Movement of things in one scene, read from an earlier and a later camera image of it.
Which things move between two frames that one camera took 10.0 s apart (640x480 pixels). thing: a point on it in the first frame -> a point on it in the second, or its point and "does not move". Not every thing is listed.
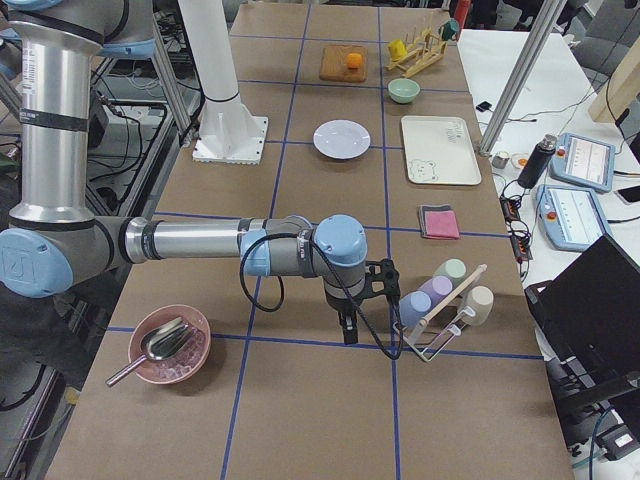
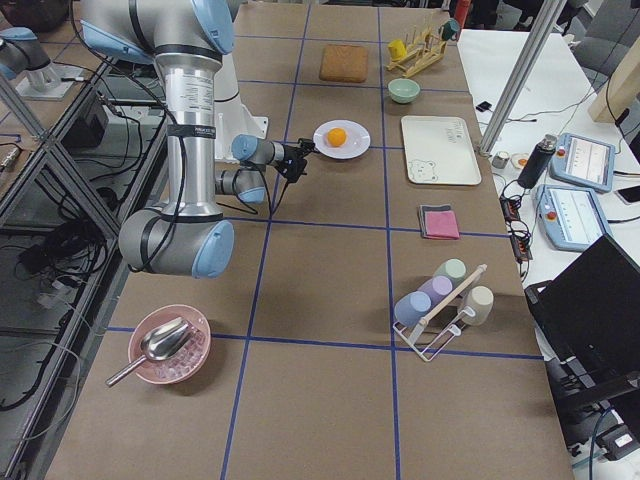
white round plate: (341, 139) does not move
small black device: (483, 106) does not move
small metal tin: (500, 159) does not move
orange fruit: (354, 60) -> (336, 137)
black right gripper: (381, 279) -> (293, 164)
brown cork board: (334, 66) does not move
